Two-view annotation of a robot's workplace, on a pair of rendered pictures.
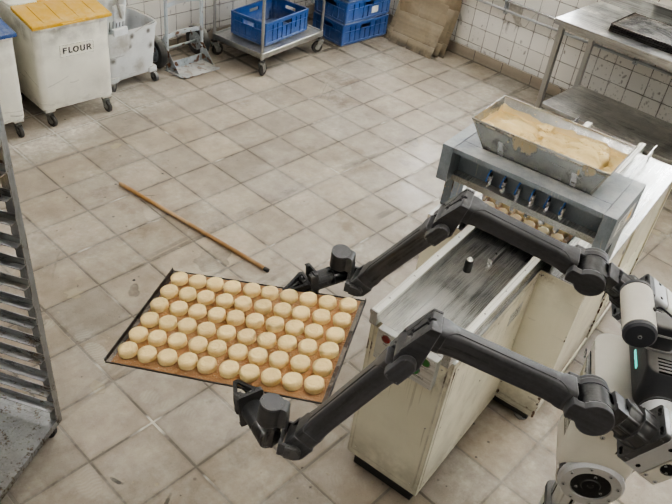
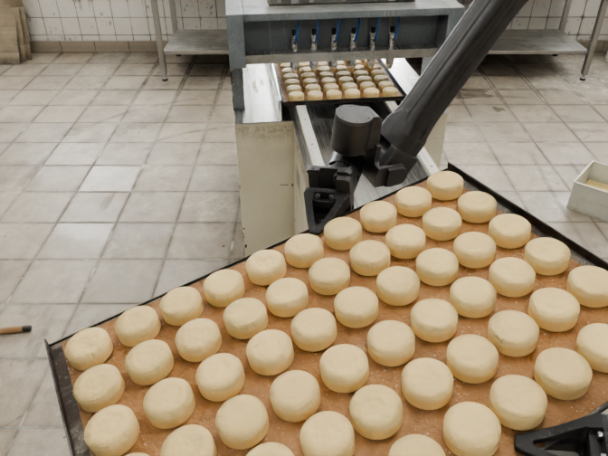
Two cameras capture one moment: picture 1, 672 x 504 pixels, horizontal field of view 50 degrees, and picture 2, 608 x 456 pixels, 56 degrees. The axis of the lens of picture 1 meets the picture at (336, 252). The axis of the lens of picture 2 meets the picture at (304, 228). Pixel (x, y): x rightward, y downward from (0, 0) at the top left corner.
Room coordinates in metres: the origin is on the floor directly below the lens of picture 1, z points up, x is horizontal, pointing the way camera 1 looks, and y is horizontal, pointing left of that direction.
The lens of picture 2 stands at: (1.09, 0.55, 1.62)
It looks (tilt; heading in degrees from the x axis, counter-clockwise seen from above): 35 degrees down; 321
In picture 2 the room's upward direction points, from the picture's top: straight up
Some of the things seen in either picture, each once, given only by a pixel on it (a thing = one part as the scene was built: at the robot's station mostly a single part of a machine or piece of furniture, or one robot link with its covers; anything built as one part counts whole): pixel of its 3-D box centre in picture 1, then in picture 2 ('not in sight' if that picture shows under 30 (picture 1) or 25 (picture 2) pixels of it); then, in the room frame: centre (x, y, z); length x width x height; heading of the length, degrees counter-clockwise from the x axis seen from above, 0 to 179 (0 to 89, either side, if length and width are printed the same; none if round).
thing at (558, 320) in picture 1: (539, 260); (315, 146); (2.90, -1.01, 0.42); 1.28 x 0.72 x 0.84; 148
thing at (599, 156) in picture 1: (550, 142); not in sight; (2.50, -0.75, 1.28); 0.54 x 0.27 x 0.06; 58
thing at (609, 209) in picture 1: (531, 199); (337, 51); (2.50, -0.75, 1.01); 0.72 x 0.33 x 0.34; 58
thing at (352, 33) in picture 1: (350, 23); not in sight; (6.61, 0.16, 0.10); 0.60 x 0.40 x 0.20; 138
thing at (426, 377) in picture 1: (406, 357); not in sight; (1.76, -0.29, 0.77); 0.24 x 0.04 x 0.14; 58
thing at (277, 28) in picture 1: (269, 21); not in sight; (5.92, 0.81, 0.29); 0.56 x 0.38 x 0.20; 149
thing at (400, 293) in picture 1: (503, 201); (290, 80); (2.67, -0.69, 0.87); 2.01 x 0.03 x 0.07; 148
